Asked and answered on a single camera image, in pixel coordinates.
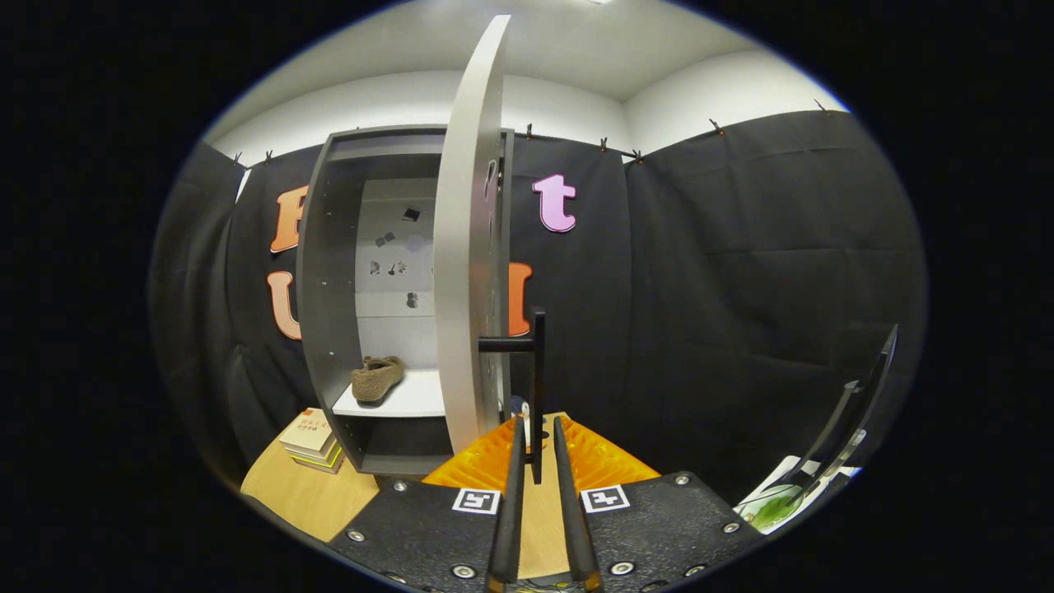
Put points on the white green printed sheet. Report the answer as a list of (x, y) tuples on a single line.
[(770, 511)]

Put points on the black backdrop cloth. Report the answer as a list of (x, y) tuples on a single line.
[(741, 288)]

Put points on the row of black cloth clips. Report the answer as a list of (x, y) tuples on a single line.
[(636, 154)]

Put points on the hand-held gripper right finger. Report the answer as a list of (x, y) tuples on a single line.
[(572, 519)]

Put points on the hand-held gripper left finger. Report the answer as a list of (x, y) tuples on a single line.
[(510, 511)]

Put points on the brown fuzzy shoe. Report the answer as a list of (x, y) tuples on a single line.
[(375, 380)]

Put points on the beige shoe cabinet door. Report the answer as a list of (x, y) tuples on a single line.
[(461, 247)]

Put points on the yellow edged book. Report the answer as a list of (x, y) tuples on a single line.
[(327, 458)]

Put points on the black monitor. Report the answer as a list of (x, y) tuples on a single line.
[(833, 432)]

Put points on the grey shoe cabinet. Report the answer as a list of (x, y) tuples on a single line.
[(325, 288)]

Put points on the beige book orange print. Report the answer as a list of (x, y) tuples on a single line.
[(306, 428)]

